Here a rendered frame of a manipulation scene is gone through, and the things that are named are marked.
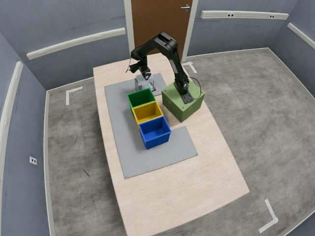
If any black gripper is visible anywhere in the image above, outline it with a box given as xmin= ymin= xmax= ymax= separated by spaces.
xmin=139 ymin=63 xmax=151 ymax=81

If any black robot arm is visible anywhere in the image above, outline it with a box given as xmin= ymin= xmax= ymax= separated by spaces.
xmin=129 ymin=32 xmax=194 ymax=104

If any yellow open-top bin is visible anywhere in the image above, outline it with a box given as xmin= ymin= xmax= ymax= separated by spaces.
xmin=132 ymin=101 xmax=163 ymax=124

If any green bin with label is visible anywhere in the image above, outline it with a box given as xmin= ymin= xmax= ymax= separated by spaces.
xmin=127 ymin=88 xmax=156 ymax=111

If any blue bin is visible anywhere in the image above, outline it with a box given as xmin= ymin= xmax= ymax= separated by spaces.
xmin=138 ymin=116 xmax=172 ymax=150

